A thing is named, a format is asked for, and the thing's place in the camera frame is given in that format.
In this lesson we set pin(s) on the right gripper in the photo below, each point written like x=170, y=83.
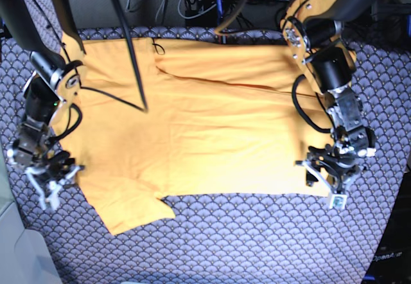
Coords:
x=49, y=175

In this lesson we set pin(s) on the blue fan-patterned tablecloth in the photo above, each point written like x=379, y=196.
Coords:
x=247, y=238

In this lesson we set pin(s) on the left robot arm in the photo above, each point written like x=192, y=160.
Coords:
x=313, y=30

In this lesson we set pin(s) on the yellow T-shirt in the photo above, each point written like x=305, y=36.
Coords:
x=220, y=120

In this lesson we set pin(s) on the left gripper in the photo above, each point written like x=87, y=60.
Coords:
x=334, y=168

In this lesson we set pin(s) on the black OpenArm box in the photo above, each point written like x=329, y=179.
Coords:
x=391, y=262

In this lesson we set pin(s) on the white plastic bin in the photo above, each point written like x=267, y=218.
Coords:
x=24, y=254

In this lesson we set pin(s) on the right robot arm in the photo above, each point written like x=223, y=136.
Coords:
x=46, y=29

